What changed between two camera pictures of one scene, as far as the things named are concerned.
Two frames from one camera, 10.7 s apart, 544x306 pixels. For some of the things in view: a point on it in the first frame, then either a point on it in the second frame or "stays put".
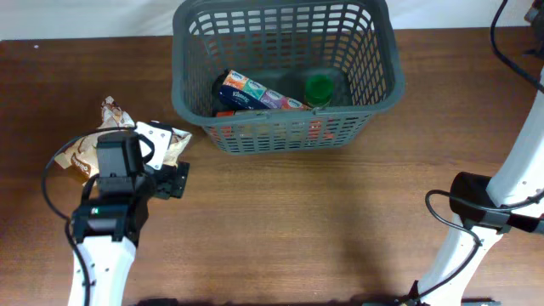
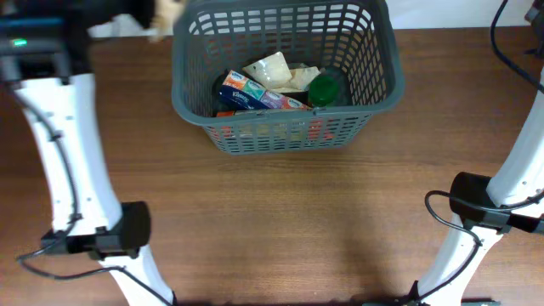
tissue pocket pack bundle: x=240 y=90 stays put
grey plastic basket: x=280 y=44 stays put
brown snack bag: x=178 y=141 → x=274 y=73
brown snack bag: x=81 y=155 → x=166 y=12
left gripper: x=172 y=180 → x=142 y=12
